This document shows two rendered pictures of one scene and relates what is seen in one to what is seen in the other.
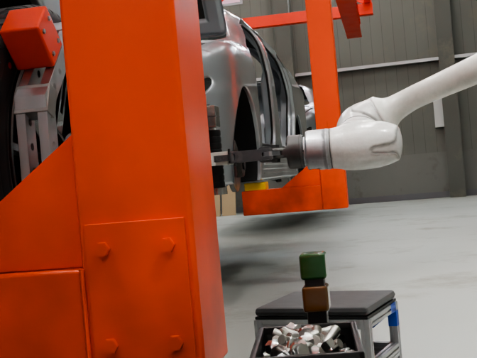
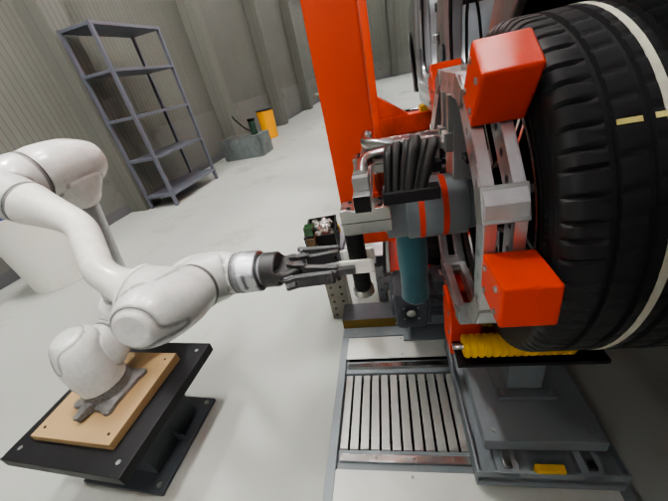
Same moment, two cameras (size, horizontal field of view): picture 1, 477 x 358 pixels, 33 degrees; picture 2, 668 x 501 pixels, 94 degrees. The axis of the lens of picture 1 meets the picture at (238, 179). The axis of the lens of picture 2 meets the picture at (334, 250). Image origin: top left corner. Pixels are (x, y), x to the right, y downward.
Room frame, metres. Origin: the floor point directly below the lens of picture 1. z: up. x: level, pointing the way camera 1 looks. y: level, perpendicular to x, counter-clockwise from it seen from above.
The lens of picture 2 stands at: (2.38, 0.03, 1.17)
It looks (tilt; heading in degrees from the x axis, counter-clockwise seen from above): 30 degrees down; 183
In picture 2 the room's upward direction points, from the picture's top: 13 degrees counter-clockwise
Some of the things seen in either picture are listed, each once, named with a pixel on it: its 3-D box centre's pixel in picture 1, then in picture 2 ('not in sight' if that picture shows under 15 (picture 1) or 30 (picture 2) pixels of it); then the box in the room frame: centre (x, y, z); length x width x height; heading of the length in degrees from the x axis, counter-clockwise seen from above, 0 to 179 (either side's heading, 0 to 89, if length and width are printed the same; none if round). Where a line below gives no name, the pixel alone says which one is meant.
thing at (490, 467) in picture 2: not in sight; (514, 395); (1.75, 0.48, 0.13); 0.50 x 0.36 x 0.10; 170
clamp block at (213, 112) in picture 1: (198, 117); (366, 215); (1.85, 0.08, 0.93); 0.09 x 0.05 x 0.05; 80
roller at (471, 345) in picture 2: not in sight; (515, 343); (1.86, 0.39, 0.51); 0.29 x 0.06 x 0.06; 80
